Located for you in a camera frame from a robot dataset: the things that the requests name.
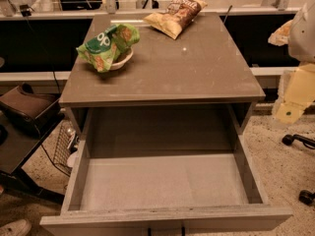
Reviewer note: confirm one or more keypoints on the white shoe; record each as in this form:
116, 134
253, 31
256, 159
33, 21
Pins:
21, 227

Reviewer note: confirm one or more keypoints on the brown VR headset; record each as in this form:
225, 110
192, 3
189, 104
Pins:
30, 112

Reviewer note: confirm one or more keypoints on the black side table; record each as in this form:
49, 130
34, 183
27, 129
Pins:
15, 151

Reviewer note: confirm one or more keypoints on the grey cabinet counter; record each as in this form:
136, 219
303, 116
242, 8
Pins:
203, 65

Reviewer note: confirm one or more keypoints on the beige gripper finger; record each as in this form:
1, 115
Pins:
280, 36
296, 93

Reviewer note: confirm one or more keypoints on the green rice chip bag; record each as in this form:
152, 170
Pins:
105, 49

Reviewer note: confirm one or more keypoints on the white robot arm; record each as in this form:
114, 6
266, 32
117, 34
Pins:
301, 40

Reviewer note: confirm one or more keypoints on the brown sea salt chip bag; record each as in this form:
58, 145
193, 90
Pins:
178, 16

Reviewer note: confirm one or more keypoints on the black wire basket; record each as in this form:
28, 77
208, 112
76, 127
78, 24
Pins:
64, 147

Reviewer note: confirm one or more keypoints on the open grey drawer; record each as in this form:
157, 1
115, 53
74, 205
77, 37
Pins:
167, 170

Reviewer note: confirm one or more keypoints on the white paper bowl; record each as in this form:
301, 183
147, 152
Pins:
122, 60

